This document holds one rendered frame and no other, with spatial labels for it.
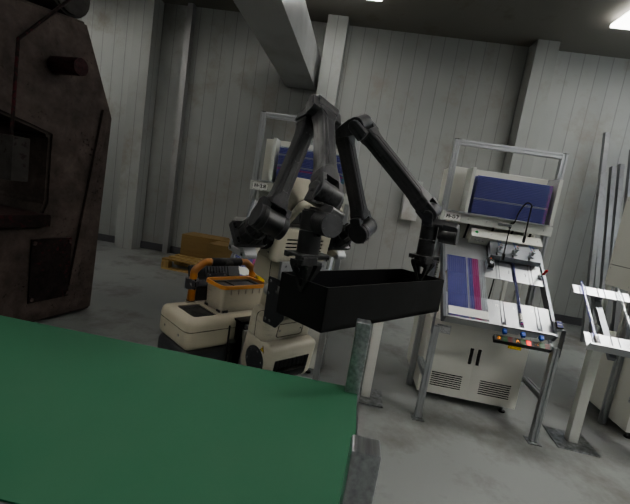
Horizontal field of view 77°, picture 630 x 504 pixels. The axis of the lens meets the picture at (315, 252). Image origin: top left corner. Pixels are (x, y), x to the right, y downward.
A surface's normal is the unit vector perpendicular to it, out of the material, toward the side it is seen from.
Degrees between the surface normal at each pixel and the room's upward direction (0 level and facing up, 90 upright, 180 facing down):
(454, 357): 90
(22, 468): 0
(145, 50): 90
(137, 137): 90
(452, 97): 90
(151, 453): 0
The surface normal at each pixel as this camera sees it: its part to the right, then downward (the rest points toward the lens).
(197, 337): 0.69, 0.21
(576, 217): -0.11, 0.12
